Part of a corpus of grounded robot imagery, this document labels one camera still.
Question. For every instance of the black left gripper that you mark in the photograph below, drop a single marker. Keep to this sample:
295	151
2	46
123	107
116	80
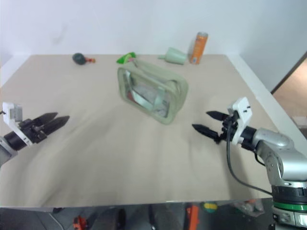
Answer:
32	130

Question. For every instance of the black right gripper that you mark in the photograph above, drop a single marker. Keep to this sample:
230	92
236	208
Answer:
227	128

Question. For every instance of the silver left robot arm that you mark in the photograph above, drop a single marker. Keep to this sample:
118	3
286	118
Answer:
7	147

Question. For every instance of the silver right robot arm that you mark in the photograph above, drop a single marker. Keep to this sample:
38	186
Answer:
283	153

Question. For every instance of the clear green toiletry pouch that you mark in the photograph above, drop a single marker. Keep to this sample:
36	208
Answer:
153	91

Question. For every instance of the dark green round toy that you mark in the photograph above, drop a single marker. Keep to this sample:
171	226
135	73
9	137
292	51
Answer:
79	58

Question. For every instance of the small red toy piece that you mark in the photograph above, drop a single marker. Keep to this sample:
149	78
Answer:
91	60

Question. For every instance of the pale green funnel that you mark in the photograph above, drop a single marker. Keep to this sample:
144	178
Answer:
176	56

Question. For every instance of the orange drink can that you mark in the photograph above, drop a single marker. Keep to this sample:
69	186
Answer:
198	48

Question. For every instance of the beige table cloth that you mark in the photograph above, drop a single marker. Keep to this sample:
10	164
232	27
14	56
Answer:
134	158

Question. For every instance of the green yellow round object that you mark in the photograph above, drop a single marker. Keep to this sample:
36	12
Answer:
210	207

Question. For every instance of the clear bag with orange items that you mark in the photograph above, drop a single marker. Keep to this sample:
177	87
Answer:
249	207

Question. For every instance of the bright green plastic toy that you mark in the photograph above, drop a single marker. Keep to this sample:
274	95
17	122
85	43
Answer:
126	58

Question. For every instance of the orange black tool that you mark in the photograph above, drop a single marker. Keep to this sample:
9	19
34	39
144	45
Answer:
193	216

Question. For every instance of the brown wooden door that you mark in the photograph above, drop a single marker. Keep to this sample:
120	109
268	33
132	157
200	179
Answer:
293	74

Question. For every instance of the small orange black device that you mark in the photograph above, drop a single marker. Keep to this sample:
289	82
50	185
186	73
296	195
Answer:
81	222

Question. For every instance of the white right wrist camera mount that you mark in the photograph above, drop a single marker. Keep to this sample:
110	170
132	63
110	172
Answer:
243	110

